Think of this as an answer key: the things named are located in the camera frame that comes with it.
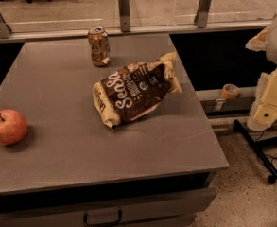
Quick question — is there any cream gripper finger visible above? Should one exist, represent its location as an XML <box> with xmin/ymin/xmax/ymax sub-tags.
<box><xmin>245</xmin><ymin>26</ymin><xmax>269</xmax><ymax>52</ymax></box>
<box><xmin>247</xmin><ymin>73</ymin><xmax>268</xmax><ymax>131</ymax></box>

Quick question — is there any brown chip bag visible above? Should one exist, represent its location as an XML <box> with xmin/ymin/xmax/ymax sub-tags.
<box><xmin>93</xmin><ymin>52</ymin><xmax>182</xmax><ymax>129</ymax></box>

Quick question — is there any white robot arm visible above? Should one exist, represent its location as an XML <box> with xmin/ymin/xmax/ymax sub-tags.
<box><xmin>245</xmin><ymin>11</ymin><xmax>277</xmax><ymax>131</ymax></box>

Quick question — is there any orange soda can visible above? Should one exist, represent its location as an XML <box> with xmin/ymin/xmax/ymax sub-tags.
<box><xmin>88</xmin><ymin>26</ymin><xmax>110</xmax><ymax>67</ymax></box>

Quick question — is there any black stand base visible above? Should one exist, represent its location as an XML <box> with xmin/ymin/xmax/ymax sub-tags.
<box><xmin>233</xmin><ymin>120</ymin><xmax>277</xmax><ymax>184</ymax></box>

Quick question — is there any grey side shelf ledge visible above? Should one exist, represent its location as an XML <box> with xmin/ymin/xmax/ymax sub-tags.
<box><xmin>195</xmin><ymin>86</ymin><xmax>277</xmax><ymax>115</ymax></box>

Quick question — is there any orange tape roll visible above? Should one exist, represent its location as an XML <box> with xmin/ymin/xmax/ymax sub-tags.
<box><xmin>221</xmin><ymin>83</ymin><xmax>240</xmax><ymax>99</ymax></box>

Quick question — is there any red apple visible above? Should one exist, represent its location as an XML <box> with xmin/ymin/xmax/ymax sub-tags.
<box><xmin>0</xmin><ymin>109</ymin><xmax>27</xmax><ymax>145</ymax></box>

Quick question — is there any black cable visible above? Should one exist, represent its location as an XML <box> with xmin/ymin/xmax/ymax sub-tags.
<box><xmin>254</xmin><ymin>130</ymin><xmax>277</xmax><ymax>172</ymax></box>

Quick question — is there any right metal bracket post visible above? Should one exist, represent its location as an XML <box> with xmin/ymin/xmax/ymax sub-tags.
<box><xmin>194</xmin><ymin>0</ymin><xmax>212</xmax><ymax>28</ymax></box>

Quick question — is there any grey drawer with handle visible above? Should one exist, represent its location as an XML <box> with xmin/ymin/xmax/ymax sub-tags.
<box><xmin>0</xmin><ymin>188</ymin><xmax>216</xmax><ymax>227</ymax></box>

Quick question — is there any middle metal bracket post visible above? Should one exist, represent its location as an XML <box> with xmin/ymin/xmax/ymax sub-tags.
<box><xmin>118</xmin><ymin>0</ymin><xmax>130</xmax><ymax>32</ymax></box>

